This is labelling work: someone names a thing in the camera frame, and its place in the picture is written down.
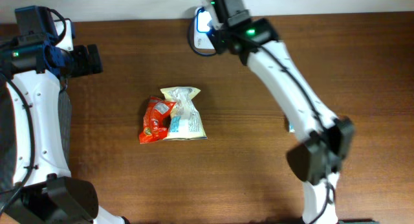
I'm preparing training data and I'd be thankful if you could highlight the cream chips bag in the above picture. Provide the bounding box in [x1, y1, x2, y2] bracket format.
[160, 87, 207, 140]

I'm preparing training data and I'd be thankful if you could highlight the red snack packet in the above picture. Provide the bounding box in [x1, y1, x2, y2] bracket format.
[139, 96, 176, 144]

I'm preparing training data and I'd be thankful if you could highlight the green tissue pack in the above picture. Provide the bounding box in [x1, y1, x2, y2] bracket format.
[289, 122, 295, 133]

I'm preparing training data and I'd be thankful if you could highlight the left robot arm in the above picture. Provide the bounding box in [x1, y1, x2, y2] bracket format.
[1, 6, 126, 223]

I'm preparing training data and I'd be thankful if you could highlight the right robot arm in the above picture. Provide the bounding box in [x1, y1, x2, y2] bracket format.
[202, 0, 355, 223]

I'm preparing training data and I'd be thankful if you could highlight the white barcode scanner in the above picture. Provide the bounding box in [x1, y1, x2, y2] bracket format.
[193, 6, 213, 50]

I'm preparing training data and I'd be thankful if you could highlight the grey plastic mesh basket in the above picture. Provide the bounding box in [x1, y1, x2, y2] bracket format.
[1, 91, 72, 194]

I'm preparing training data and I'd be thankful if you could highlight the right black camera cable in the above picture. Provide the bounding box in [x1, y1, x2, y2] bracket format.
[187, 8, 218, 58]

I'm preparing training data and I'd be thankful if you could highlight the black camera cable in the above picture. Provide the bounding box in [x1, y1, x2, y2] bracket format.
[0, 6, 69, 215]
[187, 8, 218, 58]

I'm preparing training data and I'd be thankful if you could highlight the left black camera cable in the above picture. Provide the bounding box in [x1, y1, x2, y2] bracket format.
[0, 6, 69, 215]

